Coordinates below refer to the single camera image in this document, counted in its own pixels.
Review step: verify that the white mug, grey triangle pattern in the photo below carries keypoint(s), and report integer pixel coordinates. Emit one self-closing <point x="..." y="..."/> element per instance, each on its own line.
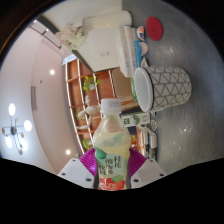
<point x="166" y="87"/>

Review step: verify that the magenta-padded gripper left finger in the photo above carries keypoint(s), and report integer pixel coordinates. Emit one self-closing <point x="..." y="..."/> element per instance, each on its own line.
<point x="74" y="173"/>

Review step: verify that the orange wooden shelf unit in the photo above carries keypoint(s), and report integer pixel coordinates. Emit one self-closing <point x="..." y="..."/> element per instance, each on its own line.
<point x="83" y="100"/>

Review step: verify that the green and white small carton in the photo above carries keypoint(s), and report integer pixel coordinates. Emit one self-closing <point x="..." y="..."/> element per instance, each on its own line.
<point x="135" y="118"/>

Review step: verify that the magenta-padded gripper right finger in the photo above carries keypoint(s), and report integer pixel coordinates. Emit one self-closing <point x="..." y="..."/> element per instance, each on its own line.
<point x="146" y="171"/>

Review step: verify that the pale pink flower bouquet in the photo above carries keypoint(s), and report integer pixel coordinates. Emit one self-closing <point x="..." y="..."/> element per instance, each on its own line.
<point x="71" y="36"/>

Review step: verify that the yellow drink bottle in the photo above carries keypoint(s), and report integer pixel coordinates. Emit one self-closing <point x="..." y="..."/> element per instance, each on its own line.
<point x="111" y="146"/>

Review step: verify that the round-bulb ceiling chandelier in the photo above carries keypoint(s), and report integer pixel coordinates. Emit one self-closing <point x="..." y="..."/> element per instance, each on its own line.
<point x="15" y="128"/>

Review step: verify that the flat round red coaster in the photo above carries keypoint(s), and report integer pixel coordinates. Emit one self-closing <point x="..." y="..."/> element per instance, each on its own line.
<point x="154" y="28"/>

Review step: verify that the white square box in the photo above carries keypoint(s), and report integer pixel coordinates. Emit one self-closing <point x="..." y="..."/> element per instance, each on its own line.
<point x="98" y="50"/>

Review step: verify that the white and black desk gadget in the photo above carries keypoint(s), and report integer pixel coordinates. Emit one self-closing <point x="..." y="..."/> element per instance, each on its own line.
<point x="148" y="140"/>

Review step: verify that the blue and white book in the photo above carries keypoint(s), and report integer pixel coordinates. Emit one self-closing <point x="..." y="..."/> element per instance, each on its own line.
<point x="140" y="50"/>

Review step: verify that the white paper roll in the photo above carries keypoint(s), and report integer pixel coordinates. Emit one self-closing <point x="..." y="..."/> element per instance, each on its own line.
<point x="106" y="20"/>

